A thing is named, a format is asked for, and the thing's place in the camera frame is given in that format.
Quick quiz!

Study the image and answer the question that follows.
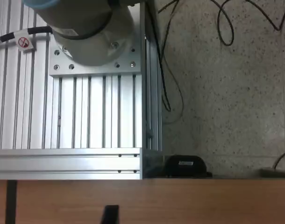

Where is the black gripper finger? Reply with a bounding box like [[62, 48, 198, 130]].
[[100, 204, 120, 224]]

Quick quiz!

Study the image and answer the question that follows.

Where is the black power adapter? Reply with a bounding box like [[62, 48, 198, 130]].
[[163, 154, 213, 179]]

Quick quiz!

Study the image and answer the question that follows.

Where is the thin black strip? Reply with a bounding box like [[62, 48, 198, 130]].
[[6, 179, 17, 224]]

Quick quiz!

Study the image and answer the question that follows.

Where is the aluminium base mounting plate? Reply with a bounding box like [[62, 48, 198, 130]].
[[49, 35, 143, 78]]

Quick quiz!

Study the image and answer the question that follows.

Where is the white warning label tag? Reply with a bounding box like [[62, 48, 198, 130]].
[[17, 36, 37, 52]]

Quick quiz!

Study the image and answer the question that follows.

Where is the short black floor cable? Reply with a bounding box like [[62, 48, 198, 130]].
[[274, 148, 285, 170]]

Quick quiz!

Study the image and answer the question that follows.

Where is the aluminium slatted robot pedestal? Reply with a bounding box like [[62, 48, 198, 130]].
[[0, 0, 163, 180]]

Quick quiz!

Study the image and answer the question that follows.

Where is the thin black floor cable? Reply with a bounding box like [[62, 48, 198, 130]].
[[157, 0, 185, 124]]

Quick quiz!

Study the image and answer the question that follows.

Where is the thick black hanging cable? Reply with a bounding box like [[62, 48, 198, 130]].
[[146, 0, 172, 112]]

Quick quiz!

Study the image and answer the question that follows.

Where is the looped black floor cable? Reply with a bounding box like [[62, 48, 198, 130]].
[[210, 0, 285, 46]]

